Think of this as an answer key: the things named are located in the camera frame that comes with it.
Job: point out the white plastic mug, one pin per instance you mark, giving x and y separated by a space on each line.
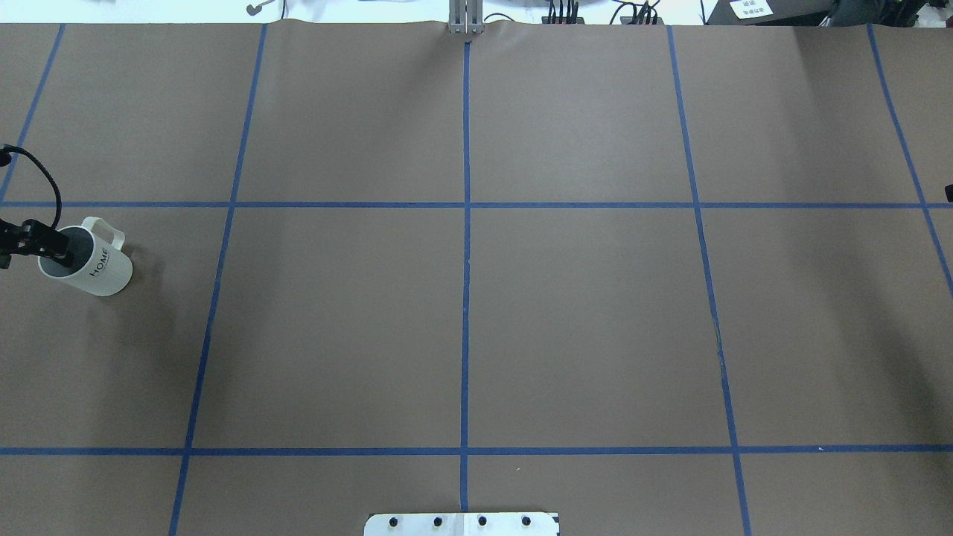
98 265

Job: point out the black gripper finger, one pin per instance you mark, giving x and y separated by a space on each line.
35 233
55 249

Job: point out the aluminium frame post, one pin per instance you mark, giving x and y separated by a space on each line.
465 17

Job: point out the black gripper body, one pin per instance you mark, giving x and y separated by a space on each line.
37 239

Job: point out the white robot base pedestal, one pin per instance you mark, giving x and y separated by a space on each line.
464 523

